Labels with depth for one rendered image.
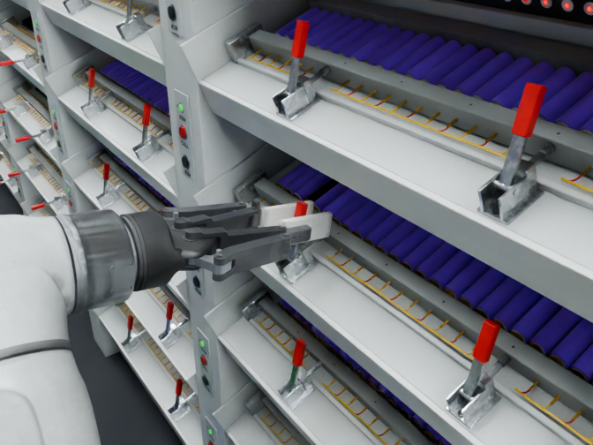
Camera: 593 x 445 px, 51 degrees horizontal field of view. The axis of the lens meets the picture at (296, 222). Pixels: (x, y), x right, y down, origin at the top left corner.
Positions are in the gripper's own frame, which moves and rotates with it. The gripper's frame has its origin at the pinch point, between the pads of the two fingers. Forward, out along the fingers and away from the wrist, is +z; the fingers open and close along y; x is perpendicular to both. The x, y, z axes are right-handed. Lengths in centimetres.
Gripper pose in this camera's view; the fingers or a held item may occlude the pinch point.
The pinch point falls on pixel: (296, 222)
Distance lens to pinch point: 70.7
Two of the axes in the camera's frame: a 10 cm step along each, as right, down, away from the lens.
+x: 1.1, -9.1, -4.0
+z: 8.1, -1.5, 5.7
